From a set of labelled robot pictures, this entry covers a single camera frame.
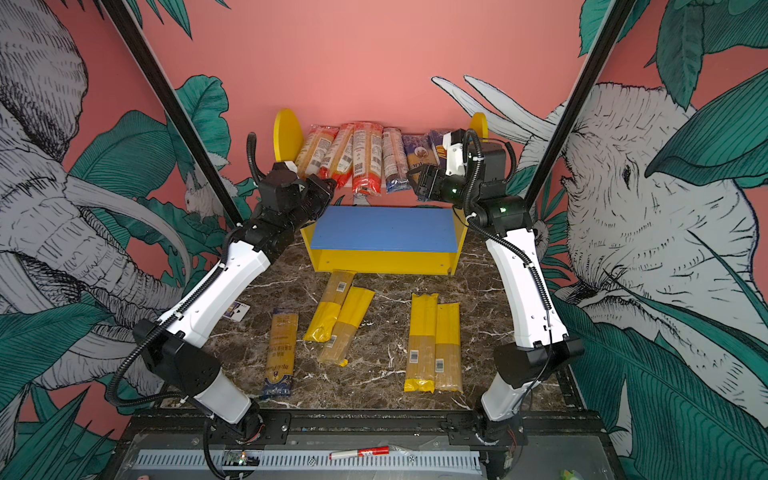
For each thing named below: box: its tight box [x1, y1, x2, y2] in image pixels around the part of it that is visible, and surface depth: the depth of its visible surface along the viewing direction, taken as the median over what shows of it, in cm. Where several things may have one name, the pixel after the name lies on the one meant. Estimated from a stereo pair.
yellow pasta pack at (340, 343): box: [318, 286, 376, 367], surface depth 91 cm
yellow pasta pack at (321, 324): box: [303, 269, 357, 343], surface depth 95 cm
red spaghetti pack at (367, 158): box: [352, 122, 383, 196], surface depth 76 cm
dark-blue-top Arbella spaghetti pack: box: [402, 133, 440, 185], surface depth 81 cm
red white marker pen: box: [329, 446, 391, 460], surface depth 72 cm
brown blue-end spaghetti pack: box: [262, 308, 299, 398], surface depth 86 cm
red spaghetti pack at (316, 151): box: [296, 124, 340, 180], surface depth 80 cm
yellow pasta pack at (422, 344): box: [404, 293, 439, 393], surface depth 88 cm
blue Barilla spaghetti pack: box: [430, 129, 449, 172], surface depth 81 cm
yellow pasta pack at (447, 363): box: [434, 303, 463, 393], surface depth 88 cm
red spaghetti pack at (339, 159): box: [319, 122, 355, 188], surface depth 77 cm
